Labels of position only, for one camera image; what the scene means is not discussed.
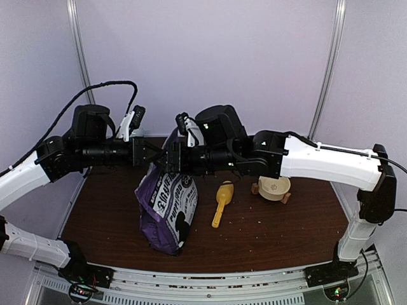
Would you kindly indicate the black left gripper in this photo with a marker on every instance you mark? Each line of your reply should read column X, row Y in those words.
column 137, row 151

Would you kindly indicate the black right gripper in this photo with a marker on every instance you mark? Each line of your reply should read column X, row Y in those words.
column 174, row 157

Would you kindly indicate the purple pet food bag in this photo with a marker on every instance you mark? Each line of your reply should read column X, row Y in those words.
column 167, row 204

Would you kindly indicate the yellow plastic food scoop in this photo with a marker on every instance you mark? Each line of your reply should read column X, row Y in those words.
column 224, row 196

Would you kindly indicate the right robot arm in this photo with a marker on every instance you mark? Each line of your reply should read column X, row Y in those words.
column 217, row 141

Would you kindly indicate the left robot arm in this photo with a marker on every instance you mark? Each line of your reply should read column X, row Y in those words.
column 83, row 146

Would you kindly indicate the cream cat-ear pet bowl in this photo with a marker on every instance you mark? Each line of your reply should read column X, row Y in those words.
column 282, row 180

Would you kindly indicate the pale ribbed ceramic cup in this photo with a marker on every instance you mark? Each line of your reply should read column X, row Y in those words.
column 139, row 132

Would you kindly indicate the wooden stand under cream bowl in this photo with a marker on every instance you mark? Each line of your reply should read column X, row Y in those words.
column 254, row 188

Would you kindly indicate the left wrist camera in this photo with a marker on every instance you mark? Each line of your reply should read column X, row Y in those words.
column 131, row 122

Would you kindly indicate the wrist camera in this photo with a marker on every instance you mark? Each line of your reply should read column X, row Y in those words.
column 131, row 122
column 188, row 128

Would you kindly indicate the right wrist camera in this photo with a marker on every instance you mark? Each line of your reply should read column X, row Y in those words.
column 188, row 128

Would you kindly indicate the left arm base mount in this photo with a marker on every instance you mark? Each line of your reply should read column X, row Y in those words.
column 84, row 278

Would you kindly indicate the aluminium corner post left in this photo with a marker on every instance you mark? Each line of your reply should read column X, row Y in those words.
column 76, row 34

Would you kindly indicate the aluminium corner post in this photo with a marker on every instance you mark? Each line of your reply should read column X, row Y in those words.
column 334, row 48
column 76, row 34

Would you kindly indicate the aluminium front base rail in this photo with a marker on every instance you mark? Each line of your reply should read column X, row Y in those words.
column 280, row 286

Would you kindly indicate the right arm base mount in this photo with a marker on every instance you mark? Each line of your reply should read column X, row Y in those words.
column 333, row 276

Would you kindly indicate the aluminium corner post right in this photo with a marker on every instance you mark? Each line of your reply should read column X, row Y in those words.
column 334, row 48

